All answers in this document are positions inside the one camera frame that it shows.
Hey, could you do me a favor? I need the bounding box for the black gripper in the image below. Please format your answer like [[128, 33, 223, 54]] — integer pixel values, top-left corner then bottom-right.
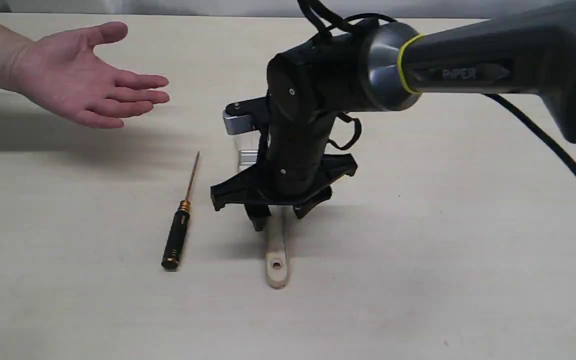
[[210, 53, 359, 232]]

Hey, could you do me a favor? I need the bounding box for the black and gold screwdriver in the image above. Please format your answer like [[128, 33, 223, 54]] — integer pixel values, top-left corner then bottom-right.
[[160, 151, 201, 272]]

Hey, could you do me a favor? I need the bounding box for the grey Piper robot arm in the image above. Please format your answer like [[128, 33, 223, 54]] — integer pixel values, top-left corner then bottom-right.
[[210, 0, 576, 231]]

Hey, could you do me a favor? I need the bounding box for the person's open bare hand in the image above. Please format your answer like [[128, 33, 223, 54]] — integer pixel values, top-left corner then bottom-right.
[[9, 22, 170, 129]]

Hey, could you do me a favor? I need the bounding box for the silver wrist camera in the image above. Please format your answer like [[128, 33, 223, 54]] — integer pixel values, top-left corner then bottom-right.
[[222, 96, 270, 173]]

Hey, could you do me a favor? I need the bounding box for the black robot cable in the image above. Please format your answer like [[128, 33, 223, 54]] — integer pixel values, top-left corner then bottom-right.
[[483, 93, 576, 236]]

